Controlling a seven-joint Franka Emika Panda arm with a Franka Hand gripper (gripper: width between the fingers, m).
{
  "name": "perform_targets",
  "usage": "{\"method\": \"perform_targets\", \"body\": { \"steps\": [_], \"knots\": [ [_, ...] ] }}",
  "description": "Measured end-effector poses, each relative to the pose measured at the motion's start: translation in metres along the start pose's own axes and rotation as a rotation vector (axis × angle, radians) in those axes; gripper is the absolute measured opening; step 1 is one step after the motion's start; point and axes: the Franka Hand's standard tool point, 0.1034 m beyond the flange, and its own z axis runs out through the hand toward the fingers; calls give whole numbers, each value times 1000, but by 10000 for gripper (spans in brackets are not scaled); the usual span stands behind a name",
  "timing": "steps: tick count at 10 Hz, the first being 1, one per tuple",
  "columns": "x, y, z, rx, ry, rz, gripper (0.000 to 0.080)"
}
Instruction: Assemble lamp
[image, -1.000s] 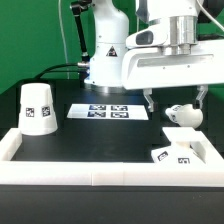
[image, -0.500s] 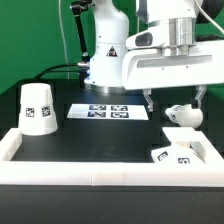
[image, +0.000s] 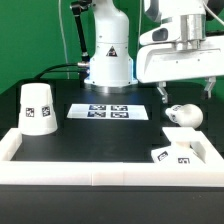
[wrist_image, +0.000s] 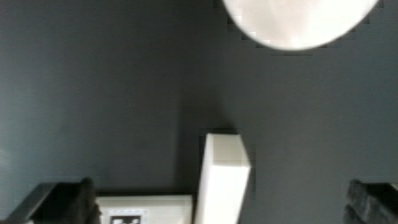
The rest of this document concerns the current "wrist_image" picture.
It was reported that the white lamp base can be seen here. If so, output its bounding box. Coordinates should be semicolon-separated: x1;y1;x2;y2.
96;195;192;224

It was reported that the white lamp bulb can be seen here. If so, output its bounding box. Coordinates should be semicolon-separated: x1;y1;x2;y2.
222;0;380;51

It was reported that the white U-shaped fence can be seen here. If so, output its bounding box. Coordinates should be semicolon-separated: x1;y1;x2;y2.
193;133;250;224

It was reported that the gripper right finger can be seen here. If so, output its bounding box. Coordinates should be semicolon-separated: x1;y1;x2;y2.
343;180;398;224

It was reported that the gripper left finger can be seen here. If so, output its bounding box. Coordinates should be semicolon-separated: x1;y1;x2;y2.
3;177;101;224

